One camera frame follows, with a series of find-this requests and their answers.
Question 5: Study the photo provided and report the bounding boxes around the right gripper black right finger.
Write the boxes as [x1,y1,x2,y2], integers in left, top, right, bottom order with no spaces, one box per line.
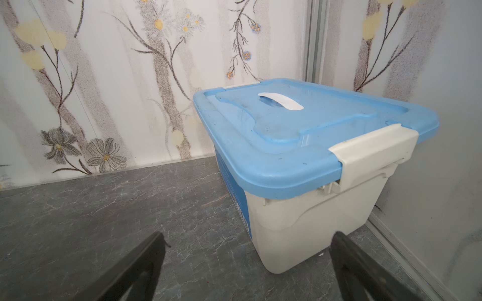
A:
[330,232,421,300]

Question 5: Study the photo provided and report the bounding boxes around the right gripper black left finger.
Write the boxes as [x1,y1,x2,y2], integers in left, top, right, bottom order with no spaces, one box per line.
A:
[73,232,166,300]

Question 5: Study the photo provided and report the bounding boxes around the white storage bin blue lid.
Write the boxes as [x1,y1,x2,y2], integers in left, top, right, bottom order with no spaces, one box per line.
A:
[193,79,439,274]

